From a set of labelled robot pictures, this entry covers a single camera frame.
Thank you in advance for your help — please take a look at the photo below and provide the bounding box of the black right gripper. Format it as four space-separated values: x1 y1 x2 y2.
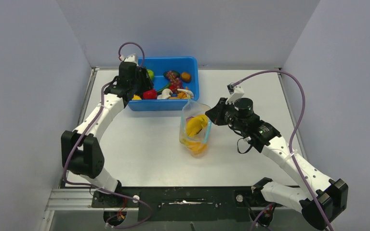
206 98 247 132

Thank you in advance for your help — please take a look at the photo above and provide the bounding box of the yellow banana bunch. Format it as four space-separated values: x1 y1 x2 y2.
186 115 209 138

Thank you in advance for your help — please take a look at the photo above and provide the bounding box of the clear zip top bag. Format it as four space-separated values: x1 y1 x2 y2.
179 98 211 157

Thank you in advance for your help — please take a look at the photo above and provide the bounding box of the yellow bell pepper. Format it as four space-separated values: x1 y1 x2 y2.
185 141 208 156

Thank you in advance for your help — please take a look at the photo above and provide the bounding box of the red grape bunch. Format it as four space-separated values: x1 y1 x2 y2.
169 78 183 94

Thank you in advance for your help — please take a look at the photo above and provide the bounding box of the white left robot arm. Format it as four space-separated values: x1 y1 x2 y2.
61 62 154 200

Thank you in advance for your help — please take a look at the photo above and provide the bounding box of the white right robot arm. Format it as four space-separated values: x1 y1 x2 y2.
205 98 349 231

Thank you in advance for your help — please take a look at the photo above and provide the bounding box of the yellow lemon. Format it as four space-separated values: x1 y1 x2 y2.
132 95 142 101

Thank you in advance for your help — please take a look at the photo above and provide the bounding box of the red apple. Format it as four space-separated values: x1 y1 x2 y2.
143 89 158 100

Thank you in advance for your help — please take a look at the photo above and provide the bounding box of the white mushroom lower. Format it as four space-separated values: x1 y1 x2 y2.
177 89 194 99

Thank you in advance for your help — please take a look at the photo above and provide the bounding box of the white mushroom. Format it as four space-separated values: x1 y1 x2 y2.
177 89 194 99
157 89 173 100

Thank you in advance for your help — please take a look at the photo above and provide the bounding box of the white mushroom upper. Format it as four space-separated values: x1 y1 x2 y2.
157 89 173 100

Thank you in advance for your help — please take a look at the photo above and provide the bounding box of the green chili pepper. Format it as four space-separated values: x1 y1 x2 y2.
157 82 171 94

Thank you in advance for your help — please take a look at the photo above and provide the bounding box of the dark green avocado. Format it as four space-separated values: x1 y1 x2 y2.
163 70 181 80

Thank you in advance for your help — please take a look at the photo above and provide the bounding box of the brown kiwi fruit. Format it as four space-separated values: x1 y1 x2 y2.
180 72 192 83

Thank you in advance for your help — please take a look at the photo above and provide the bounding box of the blue plastic bin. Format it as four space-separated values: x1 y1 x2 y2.
128 56 200 111

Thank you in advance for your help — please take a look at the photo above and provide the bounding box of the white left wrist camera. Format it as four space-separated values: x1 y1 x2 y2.
119 53 138 65

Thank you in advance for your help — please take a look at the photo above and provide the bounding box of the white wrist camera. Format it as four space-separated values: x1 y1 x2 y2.
119 53 138 65
225 83 245 104

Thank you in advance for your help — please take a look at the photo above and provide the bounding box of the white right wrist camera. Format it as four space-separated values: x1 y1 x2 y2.
225 83 245 104

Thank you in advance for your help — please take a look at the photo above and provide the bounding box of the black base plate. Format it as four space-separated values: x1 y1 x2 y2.
91 186 269 226

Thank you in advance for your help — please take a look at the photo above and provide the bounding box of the aluminium frame rail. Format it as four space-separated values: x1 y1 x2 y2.
40 67 141 231

